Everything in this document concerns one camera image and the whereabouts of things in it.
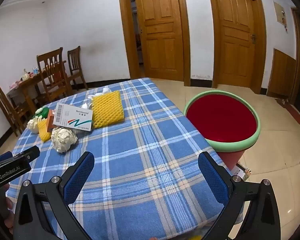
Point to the wooden slat-back chair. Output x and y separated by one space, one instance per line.
76 67
7 110
52 75

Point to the wooden dining table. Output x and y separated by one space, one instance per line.
27 85

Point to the red floor mat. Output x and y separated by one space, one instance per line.
296 113

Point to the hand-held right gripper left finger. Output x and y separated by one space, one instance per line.
80 177

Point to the white paper ball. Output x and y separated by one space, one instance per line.
63 138
33 125

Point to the printed booklet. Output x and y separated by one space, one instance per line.
241 171

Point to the beige figurine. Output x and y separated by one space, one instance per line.
25 76

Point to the open wooden door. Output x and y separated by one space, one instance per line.
160 42

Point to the person's left hand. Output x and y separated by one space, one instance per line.
9 202

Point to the white medicine box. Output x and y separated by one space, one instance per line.
72 117

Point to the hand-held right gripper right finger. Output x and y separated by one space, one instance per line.
212 180

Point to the low wooden wall panel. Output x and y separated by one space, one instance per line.
282 75

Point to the green round toy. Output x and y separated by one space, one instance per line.
45 111

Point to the beige wall box cover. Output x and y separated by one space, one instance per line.
280 13

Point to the blue white carton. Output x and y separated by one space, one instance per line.
35 70

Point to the narrow wooden door frame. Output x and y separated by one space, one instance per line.
298 55

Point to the closed wooden door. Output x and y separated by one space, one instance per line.
235 42

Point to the red bin with green rim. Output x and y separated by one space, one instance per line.
222 122

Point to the pink packets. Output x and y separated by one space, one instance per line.
15 84

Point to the blue plaid blanket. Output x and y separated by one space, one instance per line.
140 155

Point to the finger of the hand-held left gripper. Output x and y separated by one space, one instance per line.
27 155
2 156

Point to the large yellow foam net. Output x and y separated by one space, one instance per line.
107 110

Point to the orange box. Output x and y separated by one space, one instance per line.
50 122

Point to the small yellow foam net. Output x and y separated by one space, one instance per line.
43 131

